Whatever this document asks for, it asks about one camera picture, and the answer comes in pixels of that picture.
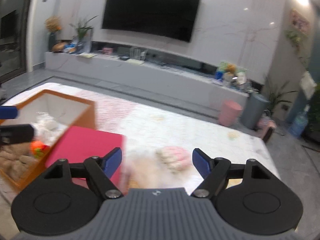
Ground clear plastic bag white filling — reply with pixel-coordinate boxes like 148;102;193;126
29;112;68;146

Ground pink white knitted pouch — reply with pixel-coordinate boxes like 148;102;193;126
156;146;191;173

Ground orange storage box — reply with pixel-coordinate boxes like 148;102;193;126
1;89;95;190

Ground red box lid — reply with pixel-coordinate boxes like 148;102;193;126
41;126;124;199

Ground pink small heater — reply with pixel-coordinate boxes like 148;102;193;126
257;118;277;143

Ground pink waste bin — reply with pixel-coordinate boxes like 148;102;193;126
218;100;242;127

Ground blue water jug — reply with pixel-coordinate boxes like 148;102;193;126
289;105;310;138

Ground grey waste bin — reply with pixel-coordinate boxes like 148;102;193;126
240;93;270;129

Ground dark vase yellow flowers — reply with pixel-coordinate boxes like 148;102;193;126
45;16;61;51

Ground floor potted green plant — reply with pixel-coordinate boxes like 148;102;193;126
264;76;297;116

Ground green plant glass vase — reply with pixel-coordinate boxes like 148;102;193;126
69;15;97;54

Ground white pink lace tablecloth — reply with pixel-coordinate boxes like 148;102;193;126
7;83;278;193

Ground plush toys pile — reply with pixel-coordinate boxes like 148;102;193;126
214;61;247;89

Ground grey marble TV console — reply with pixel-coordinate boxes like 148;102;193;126
45;52;248;116

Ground framed wall picture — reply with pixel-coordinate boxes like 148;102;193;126
290;9;310;35

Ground black wall television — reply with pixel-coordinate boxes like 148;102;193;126
101;0;200;42

